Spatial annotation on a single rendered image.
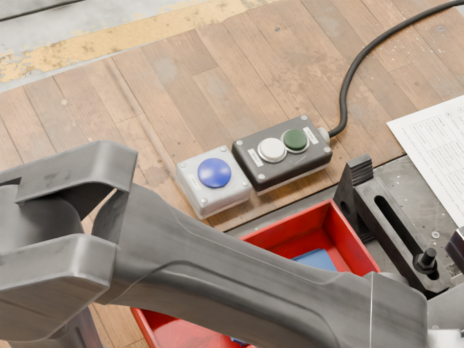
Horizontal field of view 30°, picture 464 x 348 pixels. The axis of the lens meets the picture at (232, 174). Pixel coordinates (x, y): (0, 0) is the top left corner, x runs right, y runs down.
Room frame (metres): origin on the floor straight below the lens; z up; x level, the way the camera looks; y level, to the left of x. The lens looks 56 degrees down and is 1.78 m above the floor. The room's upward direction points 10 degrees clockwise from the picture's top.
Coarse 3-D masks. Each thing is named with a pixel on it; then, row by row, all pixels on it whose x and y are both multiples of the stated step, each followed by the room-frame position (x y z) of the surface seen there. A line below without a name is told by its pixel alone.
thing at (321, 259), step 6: (318, 252) 0.49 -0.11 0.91; (324, 252) 0.50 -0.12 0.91; (300, 258) 0.48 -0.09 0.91; (306, 258) 0.48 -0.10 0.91; (312, 258) 0.49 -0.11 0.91; (318, 258) 0.49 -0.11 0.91; (324, 258) 0.49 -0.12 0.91; (306, 264) 0.48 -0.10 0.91; (312, 264) 0.48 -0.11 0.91; (318, 264) 0.48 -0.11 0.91; (324, 264) 0.48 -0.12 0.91; (330, 264) 0.48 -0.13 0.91; (330, 270) 0.47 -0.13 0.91; (336, 270) 0.48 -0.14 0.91; (240, 342) 0.37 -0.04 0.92
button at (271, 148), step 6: (270, 138) 0.62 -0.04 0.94; (264, 144) 0.61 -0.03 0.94; (270, 144) 0.61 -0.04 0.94; (276, 144) 0.61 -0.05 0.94; (282, 144) 0.62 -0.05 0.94; (264, 150) 0.60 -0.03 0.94; (270, 150) 0.60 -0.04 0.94; (276, 150) 0.61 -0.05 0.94; (282, 150) 0.61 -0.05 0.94; (264, 156) 0.60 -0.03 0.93; (270, 156) 0.60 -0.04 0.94; (276, 156) 0.60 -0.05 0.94
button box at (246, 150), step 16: (416, 16) 0.90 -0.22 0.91; (384, 32) 0.86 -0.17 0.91; (368, 48) 0.82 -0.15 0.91; (352, 64) 0.79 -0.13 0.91; (272, 128) 0.64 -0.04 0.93; (288, 128) 0.65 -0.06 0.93; (304, 128) 0.65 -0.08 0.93; (320, 128) 0.66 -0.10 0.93; (336, 128) 0.67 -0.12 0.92; (240, 144) 0.61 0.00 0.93; (256, 144) 0.62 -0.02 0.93; (320, 144) 0.63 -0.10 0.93; (240, 160) 0.59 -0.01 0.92; (256, 160) 0.59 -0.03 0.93; (272, 160) 0.59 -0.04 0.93; (288, 160) 0.60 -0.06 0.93; (304, 160) 0.60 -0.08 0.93; (320, 160) 0.61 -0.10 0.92; (256, 176) 0.57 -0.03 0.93; (272, 176) 0.57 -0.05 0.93; (288, 176) 0.59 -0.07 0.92; (304, 176) 0.60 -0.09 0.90; (256, 192) 0.56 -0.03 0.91
